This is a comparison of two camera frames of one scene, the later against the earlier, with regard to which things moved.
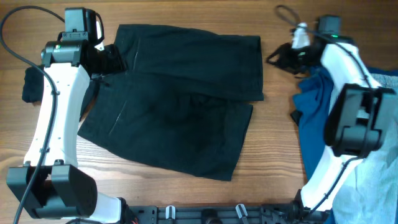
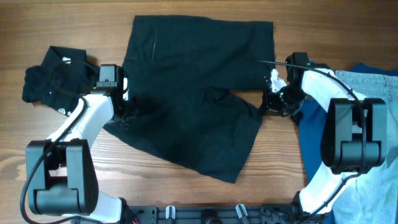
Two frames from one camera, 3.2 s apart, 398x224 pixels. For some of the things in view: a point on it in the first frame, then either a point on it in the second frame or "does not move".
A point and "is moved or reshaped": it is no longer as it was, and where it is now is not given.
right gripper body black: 296,59 → 283,100
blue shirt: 312,101 does not move
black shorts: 182,101 is moved or reshaped
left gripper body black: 111,61 → 132,111
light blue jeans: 372,197 does not move
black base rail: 211,214 does not move
